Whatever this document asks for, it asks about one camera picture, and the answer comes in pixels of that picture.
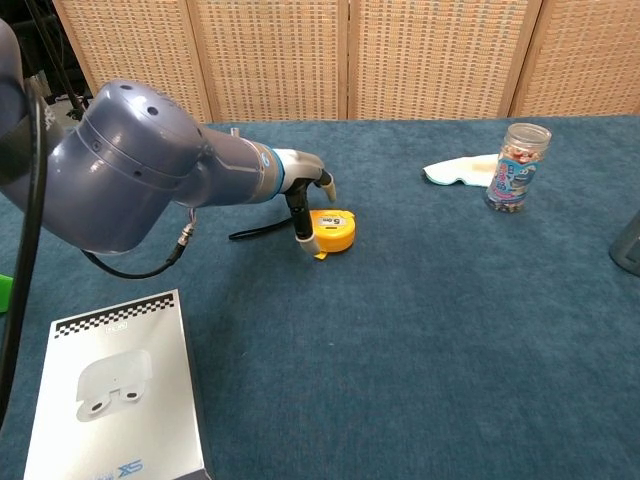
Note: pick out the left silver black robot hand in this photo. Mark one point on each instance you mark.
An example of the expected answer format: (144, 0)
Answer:
(300, 165)

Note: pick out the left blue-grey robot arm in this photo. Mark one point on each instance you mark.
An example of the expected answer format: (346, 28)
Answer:
(125, 165)

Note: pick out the wicker folding screen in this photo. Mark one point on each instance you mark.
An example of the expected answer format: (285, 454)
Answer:
(400, 60)

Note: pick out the white sock with blue toe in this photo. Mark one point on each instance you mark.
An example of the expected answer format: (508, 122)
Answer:
(460, 170)

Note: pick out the blue table mat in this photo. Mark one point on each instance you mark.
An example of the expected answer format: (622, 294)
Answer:
(400, 325)

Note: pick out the clear plastic candy jar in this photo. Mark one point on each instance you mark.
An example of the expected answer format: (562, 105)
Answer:
(515, 170)

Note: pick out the black tripod stand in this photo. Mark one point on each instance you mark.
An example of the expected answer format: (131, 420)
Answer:
(52, 55)

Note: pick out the silver earbuds retail box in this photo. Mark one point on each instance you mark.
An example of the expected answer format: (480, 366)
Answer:
(115, 390)

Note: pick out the green and purple plastic block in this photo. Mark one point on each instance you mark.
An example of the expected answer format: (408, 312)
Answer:
(4, 295)

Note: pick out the small steel pitcher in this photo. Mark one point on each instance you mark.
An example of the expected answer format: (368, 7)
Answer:
(627, 245)

